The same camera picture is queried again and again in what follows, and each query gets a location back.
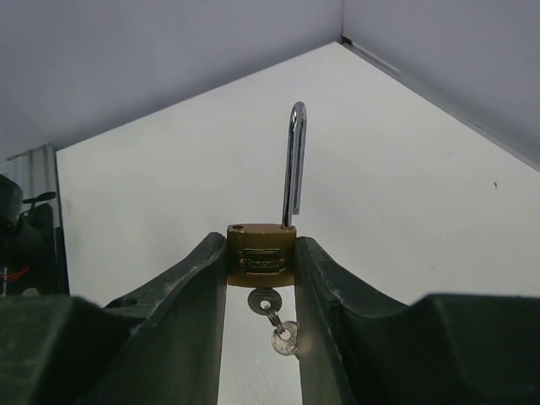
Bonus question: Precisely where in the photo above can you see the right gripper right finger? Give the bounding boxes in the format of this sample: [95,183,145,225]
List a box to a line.
[294,237,539,404]

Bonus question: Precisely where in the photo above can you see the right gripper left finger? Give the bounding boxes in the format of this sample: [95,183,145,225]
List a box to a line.
[1,232,226,404]

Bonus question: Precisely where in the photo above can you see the keys of padlock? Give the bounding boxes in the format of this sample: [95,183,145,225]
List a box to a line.
[247,288,299,357]

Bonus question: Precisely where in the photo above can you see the brass padlock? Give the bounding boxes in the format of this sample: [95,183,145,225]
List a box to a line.
[226,101,308,288]

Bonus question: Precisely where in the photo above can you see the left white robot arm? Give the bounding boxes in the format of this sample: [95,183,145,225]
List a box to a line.
[1,175,69,298]

